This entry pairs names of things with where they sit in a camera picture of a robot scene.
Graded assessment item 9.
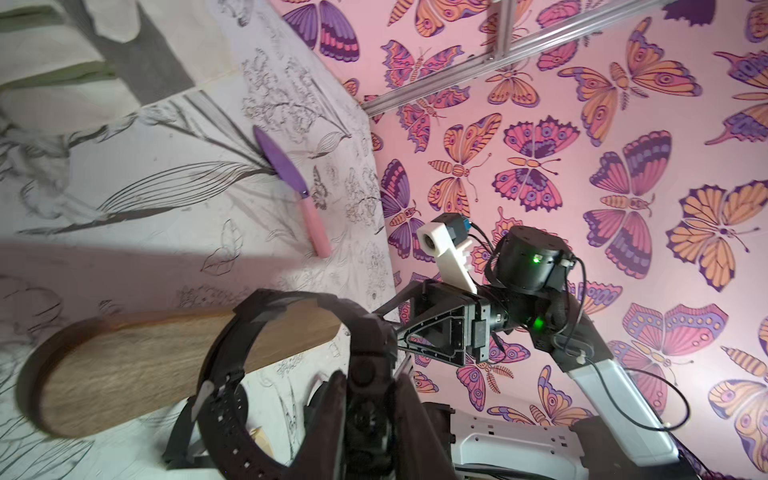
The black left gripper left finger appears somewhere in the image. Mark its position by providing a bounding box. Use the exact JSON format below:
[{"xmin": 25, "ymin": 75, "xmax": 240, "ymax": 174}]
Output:
[{"xmin": 287, "ymin": 371, "xmax": 347, "ymax": 480}]

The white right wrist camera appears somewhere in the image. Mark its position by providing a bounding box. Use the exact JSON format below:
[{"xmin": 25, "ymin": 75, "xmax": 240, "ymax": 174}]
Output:
[{"xmin": 417, "ymin": 213, "xmax": 478, "ymax": 294}]

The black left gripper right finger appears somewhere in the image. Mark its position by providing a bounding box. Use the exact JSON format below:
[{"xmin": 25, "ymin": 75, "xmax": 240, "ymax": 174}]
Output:
[{"xmin": 394, "ymin": 374, "xmax": 456, "ymax": 480}]

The wooden watch stand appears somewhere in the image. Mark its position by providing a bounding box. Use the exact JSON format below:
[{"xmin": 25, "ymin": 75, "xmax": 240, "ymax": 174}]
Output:
[{"xmin": 16, "ymin": 298, "xmax": 343, "ymax": 439}]

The purple pink garden trowel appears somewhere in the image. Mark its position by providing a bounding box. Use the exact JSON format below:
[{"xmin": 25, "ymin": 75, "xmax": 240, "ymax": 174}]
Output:
[{"xmin": 252, "ymin": 126, "xmax": 332, "ymax": 258}]

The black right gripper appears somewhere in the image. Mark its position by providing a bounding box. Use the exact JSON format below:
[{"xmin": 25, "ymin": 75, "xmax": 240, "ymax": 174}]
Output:
[{"xmin": 374, "ymin": 279, "xmax": 509, "ymax": 367}]

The cream grey gardening glove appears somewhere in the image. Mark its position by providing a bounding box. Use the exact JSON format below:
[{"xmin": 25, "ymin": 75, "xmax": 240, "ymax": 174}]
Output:
[{"xmin": 1, "ymin": 1, "xmax": 235, "ymax": 135}]

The aluminium frame post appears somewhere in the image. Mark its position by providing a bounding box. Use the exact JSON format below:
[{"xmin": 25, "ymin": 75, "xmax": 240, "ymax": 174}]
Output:
[{"xmin": 362, "ymin": 0, "xmax": 665, "ymax": 117}]

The black chunky sport watch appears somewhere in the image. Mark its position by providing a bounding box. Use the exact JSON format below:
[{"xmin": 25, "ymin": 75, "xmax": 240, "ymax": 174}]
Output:
[{"xmin": 162, "ymin": 290, "xmax": 397, "ymax": 479}]

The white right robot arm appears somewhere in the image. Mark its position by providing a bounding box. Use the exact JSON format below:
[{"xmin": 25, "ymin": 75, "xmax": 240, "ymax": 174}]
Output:
[{"xmin": 382, "ymin": 214, "xmax": 697, "ymax": 479}]

